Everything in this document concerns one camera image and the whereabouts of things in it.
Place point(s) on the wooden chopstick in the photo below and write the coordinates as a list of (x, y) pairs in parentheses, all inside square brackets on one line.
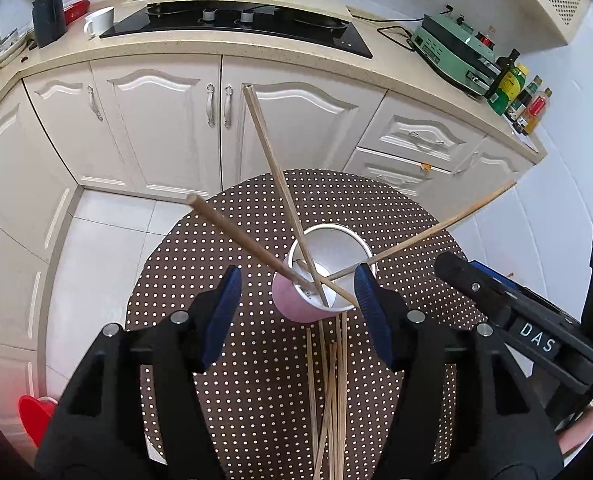
[(451, 217), (276, 170), (236, 232)]

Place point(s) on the cream cabinet drawer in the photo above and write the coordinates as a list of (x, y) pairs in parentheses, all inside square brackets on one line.
[(376, 165), (401, 125)]

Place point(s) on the dark glass oil bottle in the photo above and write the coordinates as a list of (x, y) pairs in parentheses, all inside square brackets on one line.
[(501, 80)]

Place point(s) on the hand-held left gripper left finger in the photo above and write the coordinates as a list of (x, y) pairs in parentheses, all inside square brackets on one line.
[(221, 320)]

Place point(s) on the red plastic container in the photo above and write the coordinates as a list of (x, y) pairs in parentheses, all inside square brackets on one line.
[(36, 420)]

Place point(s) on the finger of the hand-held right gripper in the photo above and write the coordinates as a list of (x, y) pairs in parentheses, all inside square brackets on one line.
[(476, 287), (496, 275)]

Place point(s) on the dark soy sauce bottle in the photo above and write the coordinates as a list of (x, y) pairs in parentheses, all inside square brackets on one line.
[(523, 100)]

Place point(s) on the brown polka dot tablecloth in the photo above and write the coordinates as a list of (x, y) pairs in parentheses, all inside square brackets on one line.
[(276, 385)]

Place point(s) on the white mug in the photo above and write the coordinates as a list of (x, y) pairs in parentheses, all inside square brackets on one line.
[(101, 21)]

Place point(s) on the black glass gas stove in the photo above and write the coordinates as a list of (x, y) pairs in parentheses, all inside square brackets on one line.
[(286, 35)]

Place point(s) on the black electric kettle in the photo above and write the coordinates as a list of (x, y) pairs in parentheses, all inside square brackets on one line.
[(49, 20)]

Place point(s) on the pile of wooden chopsticks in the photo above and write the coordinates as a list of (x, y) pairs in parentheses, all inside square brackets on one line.
[(340, 385)]

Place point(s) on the beige kitchen countertop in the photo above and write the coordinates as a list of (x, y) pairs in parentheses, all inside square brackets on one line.
[(416, 75)]

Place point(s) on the green electric grill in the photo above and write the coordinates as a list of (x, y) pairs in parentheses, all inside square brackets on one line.
[(451, 45)]

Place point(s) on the orange bottle with red label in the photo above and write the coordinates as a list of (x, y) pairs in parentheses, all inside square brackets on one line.
[(536, 107)]

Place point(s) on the person's right hand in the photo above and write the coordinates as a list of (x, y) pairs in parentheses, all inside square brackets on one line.
[(578, 435)]

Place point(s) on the pink cup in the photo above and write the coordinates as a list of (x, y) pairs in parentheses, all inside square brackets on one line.
[(294, 305)]

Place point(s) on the green bottle with yellow cap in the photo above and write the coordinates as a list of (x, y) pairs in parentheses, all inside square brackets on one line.
[(508, 97)]

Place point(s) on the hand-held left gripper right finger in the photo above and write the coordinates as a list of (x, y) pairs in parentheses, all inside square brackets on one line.
[(376, 320)]

